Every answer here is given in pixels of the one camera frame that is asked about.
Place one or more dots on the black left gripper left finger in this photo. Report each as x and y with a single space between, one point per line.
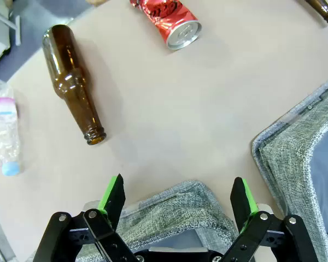
98 240

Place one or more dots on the crushed clear plastic bottle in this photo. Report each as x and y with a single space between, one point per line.
4 131

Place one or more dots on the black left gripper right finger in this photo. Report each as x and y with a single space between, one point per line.
262 237

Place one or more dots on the crushed red soda can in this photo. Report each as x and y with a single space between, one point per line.
172 19

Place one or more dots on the white metal frame furniture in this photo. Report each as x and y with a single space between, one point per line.
0 30

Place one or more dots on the brown glass beer bottle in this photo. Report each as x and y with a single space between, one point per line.
71 82
322 9

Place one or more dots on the grey fabric basket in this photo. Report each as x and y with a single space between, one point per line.
298 152
175 215

